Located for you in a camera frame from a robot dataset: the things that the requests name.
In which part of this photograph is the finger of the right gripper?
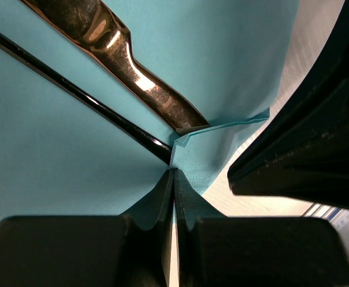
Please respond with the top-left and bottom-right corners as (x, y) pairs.
(228, 1), (349, 209)

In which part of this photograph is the black spoon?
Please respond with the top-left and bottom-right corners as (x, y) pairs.
(0, 33), (172, 164)

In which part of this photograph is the copper knife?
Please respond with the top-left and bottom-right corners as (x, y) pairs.
(24, 1), (209, 135)

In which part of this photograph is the teal paper napkin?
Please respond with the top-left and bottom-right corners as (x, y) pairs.
(0, 1), (299, 220)

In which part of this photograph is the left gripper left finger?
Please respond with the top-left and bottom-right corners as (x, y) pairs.
(0, 170), (174, 286)

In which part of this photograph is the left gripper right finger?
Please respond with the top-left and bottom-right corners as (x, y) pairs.
(173, 169), (349, 286)

